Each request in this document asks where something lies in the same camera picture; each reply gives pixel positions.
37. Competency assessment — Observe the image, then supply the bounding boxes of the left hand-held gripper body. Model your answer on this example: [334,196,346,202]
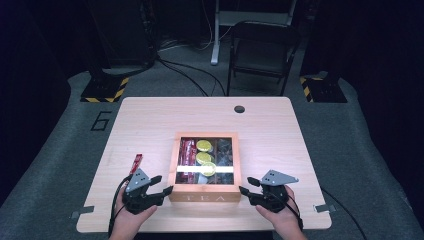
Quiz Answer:
[121,167,165,215]

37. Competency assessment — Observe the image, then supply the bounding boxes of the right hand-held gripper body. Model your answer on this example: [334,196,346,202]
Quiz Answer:
[249,169,300,214]

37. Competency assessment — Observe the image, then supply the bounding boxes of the wooden box with glass lid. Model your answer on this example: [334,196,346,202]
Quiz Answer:
[167,131,243,203]

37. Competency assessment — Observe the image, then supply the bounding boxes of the person's right hand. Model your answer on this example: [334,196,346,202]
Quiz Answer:
[255,184,304,235]

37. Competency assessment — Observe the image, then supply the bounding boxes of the person's left hand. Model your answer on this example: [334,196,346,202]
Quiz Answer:
[110,186,158,237]

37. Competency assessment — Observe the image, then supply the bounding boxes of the pile of dark packets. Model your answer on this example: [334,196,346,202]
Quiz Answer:
[215,138,235,185]

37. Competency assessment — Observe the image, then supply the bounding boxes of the yellow round foil packet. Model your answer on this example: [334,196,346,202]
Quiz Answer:
[195,139,213,153]
[200,161,218,177]
[195,151,213,165]

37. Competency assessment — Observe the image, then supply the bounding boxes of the black yellow striped stand base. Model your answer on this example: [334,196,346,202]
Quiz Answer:
[298,76,348,104]
[80,75,130,104]

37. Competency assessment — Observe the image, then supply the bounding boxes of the black folding chair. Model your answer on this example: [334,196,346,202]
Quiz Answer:
[226,20,302,97]

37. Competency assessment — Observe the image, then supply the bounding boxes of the white metal stand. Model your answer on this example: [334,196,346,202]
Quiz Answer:
[210,0,298,66]

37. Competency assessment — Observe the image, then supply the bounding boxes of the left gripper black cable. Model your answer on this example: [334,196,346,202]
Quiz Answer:
[107,174,134,238]

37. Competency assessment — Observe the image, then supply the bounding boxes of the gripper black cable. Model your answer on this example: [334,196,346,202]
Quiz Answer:
[107,174,134,238]
[266,191,305,232]

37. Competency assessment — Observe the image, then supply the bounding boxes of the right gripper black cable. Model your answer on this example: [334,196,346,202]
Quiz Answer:
[266,191,305,232]

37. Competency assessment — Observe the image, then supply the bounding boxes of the grey metal table bracket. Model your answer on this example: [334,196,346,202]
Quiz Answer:
[313,203,337,214]
[69,205,96,220]

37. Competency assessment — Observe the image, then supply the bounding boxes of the thin black floor cable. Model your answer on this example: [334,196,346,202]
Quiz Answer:
[320,187,368,240]

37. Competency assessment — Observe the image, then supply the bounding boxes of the white floor cables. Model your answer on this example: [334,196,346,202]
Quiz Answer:
[157,0,234,53]

